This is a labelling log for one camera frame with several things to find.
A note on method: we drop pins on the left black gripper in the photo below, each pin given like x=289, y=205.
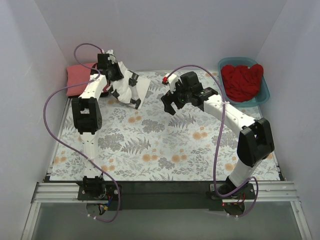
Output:
x=132, y=81

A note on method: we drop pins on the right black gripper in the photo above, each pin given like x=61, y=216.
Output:
x=175, y=97

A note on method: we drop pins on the white t shirt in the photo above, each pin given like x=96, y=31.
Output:
x=131, y=89

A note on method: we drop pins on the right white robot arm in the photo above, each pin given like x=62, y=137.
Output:
x=255, y=139

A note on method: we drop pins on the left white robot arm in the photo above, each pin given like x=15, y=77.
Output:
x=87, y=119

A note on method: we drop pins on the floral table mat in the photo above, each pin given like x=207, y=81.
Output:
x=152, y=145

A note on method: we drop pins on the folded black t shirt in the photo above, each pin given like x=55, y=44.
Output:
x=102, y=95

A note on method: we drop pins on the red crumpled t shirt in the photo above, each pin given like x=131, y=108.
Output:
x=242, y=83

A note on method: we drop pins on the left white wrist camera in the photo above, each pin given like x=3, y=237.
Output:
x=110, y=56

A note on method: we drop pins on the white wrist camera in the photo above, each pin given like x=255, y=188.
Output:
x=110, y=56
x=170, y=80

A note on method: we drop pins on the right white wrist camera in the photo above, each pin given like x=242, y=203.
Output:
x=170, y=80

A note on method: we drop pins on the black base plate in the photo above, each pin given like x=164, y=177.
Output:
x=169, y=195

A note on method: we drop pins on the aluminium frame rail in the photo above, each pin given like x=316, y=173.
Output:
x=67, y=192

